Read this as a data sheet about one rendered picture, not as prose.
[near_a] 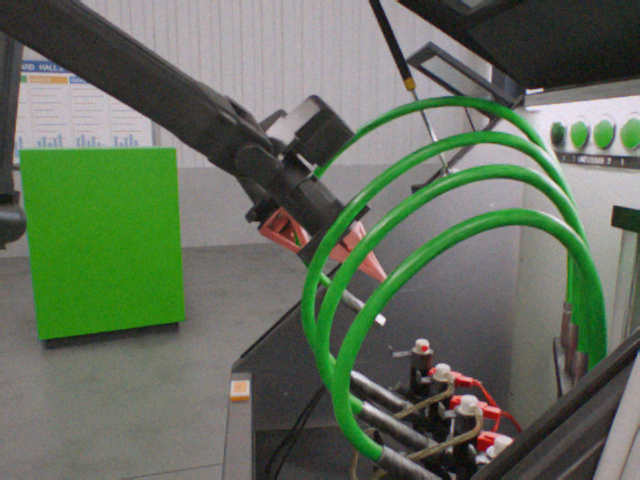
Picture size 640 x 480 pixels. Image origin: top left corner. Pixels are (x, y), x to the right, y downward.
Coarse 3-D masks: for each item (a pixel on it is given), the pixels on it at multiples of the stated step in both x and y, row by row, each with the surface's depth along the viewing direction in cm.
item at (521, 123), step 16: (448, 96) 71; (464, 96) 71; (400, 112) 73; (416, 112) 73; (496, 112) 70; (512, 112) 69; (368, 128) 75; (528, 128) 69; (352, 144) 76; (544, 144) 69; (320, 176) 78
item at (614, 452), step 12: (636, 360) 34; (636, 372) 34; (636, 384) 34; (624, 396) 35; (636, 396) 34; (624, 408) 34; (636, 408) 34; (624, 420) 34; (636, 420) 34; (612, 432) 35; (624, 432) 34; (636, 432) 34; (612, 444) 35; (624, 444) 34; (636, 444) 33; (612, 456) 35; (624, 456) 34; (636, 456) 33; (600, 468) 35; (612, 468) 34; (624, 468) 34; (636, 468) 33
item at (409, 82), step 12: (372, 0) 92; (384, 12) 93; (384, 24) 93; (384, 36) 94; (396, 48) 94; (396, 60) 94; (408, 72) 95; (408, 84) 95; (432, 132) 97; (444, 168) 98
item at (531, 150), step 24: (432, 144) 58; (456, 144) 58; (504, 144) 58; (528, 144) 59; (408, 168) 58; (552, 168) 59; (360, 192) 58; (336, 240) 58; (312, 264) 58; (312, 288) 59; (576, 288) 63; (312, 312) 59; (576, 312) 63; (312, 336) 60; (576, 336) 64; (360, 384) 61
